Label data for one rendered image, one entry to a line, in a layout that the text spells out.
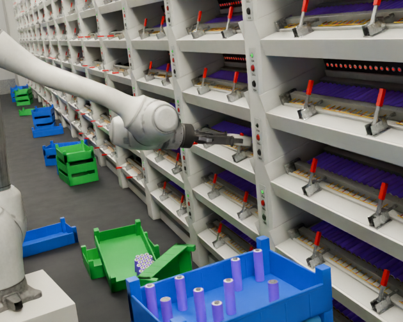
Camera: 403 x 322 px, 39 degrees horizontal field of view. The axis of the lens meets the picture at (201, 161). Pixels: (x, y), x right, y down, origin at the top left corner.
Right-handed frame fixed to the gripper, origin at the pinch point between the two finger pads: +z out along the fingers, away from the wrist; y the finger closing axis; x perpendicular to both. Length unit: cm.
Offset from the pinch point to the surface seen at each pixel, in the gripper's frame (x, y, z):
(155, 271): -47, -9, -20
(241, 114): 8.8, 8.0, -4.3
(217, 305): -16, 85, -40
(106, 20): 42, -185, -9
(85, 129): -43, -324, 9
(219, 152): -6.8, -15.3, 0.4
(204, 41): 29.5, -15.5, -9.9
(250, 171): -7.7, 12.5, -1.1
